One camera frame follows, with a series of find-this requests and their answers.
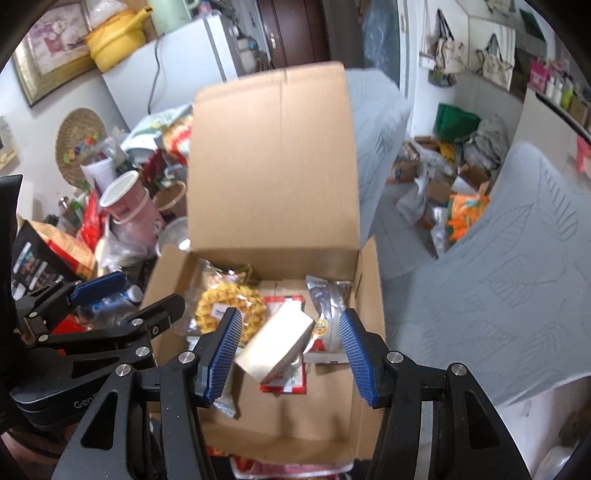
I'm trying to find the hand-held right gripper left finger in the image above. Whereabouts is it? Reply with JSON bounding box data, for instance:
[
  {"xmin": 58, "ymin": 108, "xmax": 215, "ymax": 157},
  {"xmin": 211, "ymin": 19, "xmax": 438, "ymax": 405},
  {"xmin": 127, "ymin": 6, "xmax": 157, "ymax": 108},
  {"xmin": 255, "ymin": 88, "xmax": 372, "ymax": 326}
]
[{"xmin": 51, "ymin": 307, "xmax": 245, "ymax": 480}]

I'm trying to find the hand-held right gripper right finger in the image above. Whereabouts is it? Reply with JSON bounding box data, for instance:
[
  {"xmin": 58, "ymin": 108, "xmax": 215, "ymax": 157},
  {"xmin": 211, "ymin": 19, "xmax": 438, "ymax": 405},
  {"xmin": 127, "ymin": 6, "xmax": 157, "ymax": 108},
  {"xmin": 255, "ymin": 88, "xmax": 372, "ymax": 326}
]
[{"xmin": 339, "ymin": 308, "xmax": 532, "ymax": 480}]

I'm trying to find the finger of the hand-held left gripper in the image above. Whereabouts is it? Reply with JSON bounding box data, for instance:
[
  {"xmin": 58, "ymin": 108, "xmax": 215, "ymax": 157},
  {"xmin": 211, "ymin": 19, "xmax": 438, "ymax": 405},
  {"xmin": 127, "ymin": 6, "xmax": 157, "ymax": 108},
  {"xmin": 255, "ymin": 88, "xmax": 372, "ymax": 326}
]
[
  {"xmin": 28, "ymin": 294, "xmax": 186, "ymax": 371},
  {"xmin": 14, "ymin": 271, "xmax": 128, "ymax": 343}
]

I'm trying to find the beige rectangular block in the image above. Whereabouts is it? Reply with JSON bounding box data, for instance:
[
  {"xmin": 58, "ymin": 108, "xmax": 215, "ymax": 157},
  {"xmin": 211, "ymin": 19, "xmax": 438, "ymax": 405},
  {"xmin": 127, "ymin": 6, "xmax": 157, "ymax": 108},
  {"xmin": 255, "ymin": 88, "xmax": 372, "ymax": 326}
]
[{"xmin": 235, "ymin": 305, "xmax": 315, "ymax": 385}]

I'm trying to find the yellow round snack pack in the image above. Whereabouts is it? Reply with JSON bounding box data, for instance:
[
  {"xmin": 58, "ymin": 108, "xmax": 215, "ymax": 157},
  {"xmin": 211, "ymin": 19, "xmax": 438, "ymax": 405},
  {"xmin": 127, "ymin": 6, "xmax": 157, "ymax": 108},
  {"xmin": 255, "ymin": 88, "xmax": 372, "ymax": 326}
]
[{"xmin": 187, "ymin": 281, "xmax": 268, "ymax": 345}]

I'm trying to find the silver snack packet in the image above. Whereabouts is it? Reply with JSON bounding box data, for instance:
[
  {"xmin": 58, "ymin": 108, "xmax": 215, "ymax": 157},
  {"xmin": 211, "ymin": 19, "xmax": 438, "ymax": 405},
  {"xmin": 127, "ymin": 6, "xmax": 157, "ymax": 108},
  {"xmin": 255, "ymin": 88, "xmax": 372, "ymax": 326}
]
[{"xmin": 305, "ymin": 274, "xmax": 354, "ymax": 365}]

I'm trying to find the red white snack packet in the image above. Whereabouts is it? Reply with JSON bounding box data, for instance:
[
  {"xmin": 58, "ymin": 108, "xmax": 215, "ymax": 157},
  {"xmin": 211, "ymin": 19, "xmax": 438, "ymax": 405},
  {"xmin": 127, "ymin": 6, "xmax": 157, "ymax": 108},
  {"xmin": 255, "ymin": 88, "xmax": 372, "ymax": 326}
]
[{"xmin": 259, "ymin": 295, "xmax": 308, "ymax": 396}]

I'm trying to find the brown cardboard box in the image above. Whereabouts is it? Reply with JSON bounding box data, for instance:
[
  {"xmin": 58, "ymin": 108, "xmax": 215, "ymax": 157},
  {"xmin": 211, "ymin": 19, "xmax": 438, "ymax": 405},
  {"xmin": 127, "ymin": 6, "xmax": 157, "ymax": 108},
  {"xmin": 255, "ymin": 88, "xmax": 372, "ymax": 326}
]
[{"xmin": 139, "ymin": 61, "xmax": 387, "ymax": 462}]

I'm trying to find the blue label plastic bottle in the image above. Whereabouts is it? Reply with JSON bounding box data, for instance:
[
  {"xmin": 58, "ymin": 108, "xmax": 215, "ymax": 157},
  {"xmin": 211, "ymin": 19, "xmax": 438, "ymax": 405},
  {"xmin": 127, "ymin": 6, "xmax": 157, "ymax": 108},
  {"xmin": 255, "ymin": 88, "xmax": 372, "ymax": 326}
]
[{"xmin": 88, "ymin": 285, "xmax": 144, "ymax": 320}]

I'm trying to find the clear plastic bag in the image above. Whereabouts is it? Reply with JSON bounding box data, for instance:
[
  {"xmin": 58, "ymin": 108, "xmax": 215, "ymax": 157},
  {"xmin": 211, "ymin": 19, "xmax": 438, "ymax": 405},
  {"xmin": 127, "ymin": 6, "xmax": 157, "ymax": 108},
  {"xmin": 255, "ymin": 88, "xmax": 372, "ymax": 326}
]
[{"xmin": 95, "ymin": 226, "xmax": 158, "ymax": 274}]

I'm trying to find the orange red snack box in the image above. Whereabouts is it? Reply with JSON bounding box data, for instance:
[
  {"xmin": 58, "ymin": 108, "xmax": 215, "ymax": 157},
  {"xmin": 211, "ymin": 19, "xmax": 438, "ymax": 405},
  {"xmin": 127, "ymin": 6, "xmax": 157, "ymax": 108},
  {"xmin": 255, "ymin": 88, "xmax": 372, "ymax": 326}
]
[{"xmin": 30, "ymin": 222, "xmax": 98, "ymax": 278}]

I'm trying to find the black snack bag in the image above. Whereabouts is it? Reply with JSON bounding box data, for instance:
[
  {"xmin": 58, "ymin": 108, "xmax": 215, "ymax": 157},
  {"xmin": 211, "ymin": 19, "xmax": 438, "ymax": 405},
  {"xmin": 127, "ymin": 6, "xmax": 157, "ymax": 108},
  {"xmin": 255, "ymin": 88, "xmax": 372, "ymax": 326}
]
[{"xmin": 11, "ymin": 220, "xmax": 77, "ymax": 302}]

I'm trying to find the pink paper cup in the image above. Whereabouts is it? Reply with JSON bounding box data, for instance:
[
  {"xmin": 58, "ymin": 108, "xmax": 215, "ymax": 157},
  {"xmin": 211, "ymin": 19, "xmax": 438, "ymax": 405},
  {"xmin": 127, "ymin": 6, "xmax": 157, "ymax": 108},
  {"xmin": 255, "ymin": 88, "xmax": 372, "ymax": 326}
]
[
  {"xmin": 99, "ymin": 170, "xmax": 153, "ymax": 220},
  {"xmin": 113, "ymin": 189, "xmax": 166, "ymax": 241}
]

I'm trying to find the steel bowl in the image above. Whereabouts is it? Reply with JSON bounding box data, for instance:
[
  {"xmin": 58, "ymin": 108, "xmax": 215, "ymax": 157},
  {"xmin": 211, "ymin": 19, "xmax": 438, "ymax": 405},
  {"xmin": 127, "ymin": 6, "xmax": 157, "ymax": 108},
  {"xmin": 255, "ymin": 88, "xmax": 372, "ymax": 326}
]
[{"xmin": 157, "ymin": 217, "xmax": 191, "ymax": 257}]

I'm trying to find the white printed paper cup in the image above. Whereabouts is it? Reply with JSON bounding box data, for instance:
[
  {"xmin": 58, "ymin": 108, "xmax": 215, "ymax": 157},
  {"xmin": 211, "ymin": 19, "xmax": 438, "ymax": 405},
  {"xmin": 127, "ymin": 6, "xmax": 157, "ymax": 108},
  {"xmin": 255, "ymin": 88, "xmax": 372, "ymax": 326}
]
[{"xmin": 81, "ymin": 159, "xmax": 116, "ymax": 195}]

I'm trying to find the woven round mat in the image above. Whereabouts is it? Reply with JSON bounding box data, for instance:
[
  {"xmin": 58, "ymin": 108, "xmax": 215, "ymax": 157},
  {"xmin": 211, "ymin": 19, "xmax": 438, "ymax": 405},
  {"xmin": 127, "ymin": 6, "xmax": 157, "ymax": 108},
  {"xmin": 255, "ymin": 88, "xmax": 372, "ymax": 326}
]
[{"xmin": 55, "ymin": 107, "xmax": 110, "ymax": 186}]

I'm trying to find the white green printed box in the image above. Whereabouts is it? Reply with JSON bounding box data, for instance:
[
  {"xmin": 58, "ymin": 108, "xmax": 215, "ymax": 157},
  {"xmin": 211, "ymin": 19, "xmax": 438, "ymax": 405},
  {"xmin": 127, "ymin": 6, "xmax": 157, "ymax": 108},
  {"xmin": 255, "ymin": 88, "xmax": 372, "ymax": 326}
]
[{"xmin": 124, "ymin": 108, "xmax": 192, "ymax": 154}]

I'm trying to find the red yellow snack bag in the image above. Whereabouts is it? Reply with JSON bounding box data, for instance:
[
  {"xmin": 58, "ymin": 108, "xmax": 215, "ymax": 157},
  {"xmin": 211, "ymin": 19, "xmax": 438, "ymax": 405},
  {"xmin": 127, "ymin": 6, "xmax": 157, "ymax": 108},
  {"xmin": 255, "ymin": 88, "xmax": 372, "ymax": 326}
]
[{"xmin": 161, "ymin": 115, "xmax": 195, "ymax": 156}]

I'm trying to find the orange snack bag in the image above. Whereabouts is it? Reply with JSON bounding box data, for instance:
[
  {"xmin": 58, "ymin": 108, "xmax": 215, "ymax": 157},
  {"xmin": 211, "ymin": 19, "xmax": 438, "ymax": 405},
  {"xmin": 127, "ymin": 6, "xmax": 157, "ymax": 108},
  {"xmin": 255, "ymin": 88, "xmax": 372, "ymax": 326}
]
[{"xmin": 445, "ymin": 193, "xmax": 491, "ymax": 246}]

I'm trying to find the white fridge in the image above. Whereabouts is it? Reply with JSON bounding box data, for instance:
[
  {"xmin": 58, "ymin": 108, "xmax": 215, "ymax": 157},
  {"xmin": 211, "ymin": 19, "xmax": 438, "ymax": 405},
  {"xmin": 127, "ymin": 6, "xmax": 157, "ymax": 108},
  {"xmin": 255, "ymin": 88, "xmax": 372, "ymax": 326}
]
[{"xmin": 102, "ymin": 14, "xmax": 241, "ymax": 131}]

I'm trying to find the yellow pot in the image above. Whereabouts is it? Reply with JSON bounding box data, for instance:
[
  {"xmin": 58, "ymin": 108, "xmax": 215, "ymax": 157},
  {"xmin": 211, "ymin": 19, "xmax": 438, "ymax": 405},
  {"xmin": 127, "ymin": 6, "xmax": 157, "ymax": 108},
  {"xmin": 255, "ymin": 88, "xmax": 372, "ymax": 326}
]
[{"xmin": 88, "ymin": 8, "xmax": 154, "ymax": 73}]

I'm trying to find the framed picture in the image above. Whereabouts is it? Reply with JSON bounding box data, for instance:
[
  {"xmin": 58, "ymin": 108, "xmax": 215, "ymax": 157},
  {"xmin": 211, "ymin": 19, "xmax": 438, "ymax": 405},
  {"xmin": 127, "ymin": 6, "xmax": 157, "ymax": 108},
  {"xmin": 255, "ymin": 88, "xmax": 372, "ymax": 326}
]
[{"xmin": 11, "ymin": 2, "xmax": 98, "ymax": 108}]

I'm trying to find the grey cloth pile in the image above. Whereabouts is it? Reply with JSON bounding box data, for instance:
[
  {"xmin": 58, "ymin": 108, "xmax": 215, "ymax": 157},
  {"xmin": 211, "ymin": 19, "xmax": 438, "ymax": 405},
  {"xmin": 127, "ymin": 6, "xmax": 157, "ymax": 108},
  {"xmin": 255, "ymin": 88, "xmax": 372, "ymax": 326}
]
[{"xmin": 464, "ymin": 115, "xmax": 509, "ymax": 172}]

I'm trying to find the green bag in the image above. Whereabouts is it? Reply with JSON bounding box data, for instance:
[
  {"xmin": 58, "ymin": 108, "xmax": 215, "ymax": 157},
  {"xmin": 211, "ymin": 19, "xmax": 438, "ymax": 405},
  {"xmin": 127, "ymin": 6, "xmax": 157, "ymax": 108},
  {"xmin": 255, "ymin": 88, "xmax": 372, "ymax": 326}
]
[{"xmin": 436, "ymin": 104, "xmax": 482, "ymax": 144}]

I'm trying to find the white plastic bag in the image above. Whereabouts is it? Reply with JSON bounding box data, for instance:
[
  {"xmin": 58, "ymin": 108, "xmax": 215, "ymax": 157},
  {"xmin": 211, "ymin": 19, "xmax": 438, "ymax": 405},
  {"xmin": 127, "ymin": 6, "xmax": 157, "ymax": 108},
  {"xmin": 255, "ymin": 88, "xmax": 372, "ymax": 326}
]
[{"xmin": 88, "ymin": 0, "xmax": 126, "ymax": 22}]

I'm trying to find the pink paper bag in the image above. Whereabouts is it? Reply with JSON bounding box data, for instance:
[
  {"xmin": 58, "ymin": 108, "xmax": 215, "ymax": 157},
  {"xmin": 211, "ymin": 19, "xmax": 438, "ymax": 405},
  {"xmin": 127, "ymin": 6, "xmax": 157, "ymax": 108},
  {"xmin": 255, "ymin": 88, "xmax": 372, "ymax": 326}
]
[{"xmin": 575, "ymin": 138, "xmax": 591, "ymax": 174}]

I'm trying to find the brown door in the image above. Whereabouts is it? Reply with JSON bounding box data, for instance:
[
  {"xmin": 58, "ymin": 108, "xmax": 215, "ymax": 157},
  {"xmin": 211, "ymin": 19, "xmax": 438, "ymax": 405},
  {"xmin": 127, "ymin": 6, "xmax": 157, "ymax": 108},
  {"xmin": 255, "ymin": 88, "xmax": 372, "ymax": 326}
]
[{"xmin": 256, "ymin": 0, "xmax": 334, "ymax": 71}]

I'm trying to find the blue plastic cover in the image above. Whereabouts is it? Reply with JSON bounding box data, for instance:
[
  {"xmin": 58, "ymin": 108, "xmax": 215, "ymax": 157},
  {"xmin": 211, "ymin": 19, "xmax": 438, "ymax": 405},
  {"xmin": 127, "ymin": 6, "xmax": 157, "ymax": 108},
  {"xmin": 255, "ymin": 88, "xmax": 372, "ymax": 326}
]
[{"xmin": 362, "ymin": 0, "xmax": 403, "ymax": 89}]

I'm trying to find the beige tote bag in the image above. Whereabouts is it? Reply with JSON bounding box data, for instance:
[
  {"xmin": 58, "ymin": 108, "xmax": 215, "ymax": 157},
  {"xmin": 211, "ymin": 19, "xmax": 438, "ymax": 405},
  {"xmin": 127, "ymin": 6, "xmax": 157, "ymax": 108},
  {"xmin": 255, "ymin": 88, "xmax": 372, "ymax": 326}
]
[
  {"xmin": 429, "ymin": 9, "xmax": 465, "ymax": 75},
  {"xmin": 475, "ymin": 33, "xmax": 516, "ymax": 91}
]

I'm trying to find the row of cosmetic bottles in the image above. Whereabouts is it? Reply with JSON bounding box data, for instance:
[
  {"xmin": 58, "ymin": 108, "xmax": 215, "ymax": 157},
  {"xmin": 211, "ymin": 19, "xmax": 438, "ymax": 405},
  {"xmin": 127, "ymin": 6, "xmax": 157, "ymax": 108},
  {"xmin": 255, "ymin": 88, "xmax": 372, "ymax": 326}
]
[{"xmin": 529, "ymin": 58, "xmax": 591, "ymax": 136}]

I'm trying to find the black power cable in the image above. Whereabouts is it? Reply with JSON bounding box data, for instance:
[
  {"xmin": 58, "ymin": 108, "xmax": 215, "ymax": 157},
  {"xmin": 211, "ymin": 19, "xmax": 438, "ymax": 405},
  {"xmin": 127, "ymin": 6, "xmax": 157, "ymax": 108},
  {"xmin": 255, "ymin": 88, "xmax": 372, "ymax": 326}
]
[{"xmin": 147, "ymin": 34, "xmax": 163, "ymax": 114}]

